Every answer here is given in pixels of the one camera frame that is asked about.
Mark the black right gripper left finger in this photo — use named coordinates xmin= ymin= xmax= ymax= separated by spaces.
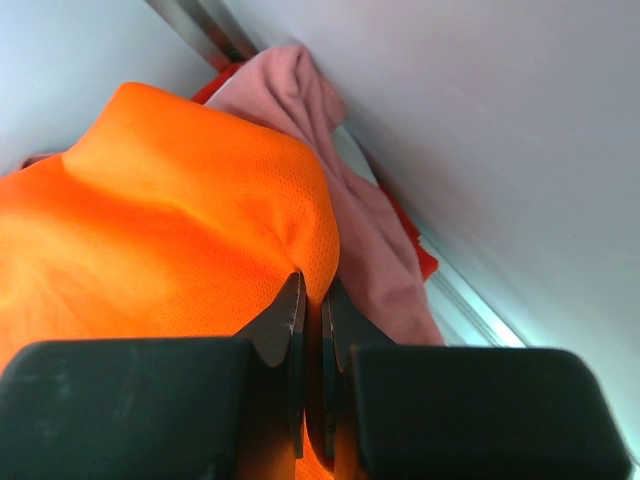
xmin=1 ymin=273 xmax=306 ymax=479

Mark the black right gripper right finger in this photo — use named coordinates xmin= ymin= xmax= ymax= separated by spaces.
xmin=321 ymin=282 xmax=633 ymax=479

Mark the orange t-shirt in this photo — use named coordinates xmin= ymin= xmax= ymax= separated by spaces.
xmin=1 ymin=83 xmax=340 ymax=479

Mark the folded pink t-shirt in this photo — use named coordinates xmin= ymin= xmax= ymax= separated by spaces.
xmin=1 ymin=46 xmax=442 ymax=357

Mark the folded red t-shirt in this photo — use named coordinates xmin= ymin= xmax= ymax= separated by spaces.
xmin=191 ymin=62 xmax=439 ymax=281

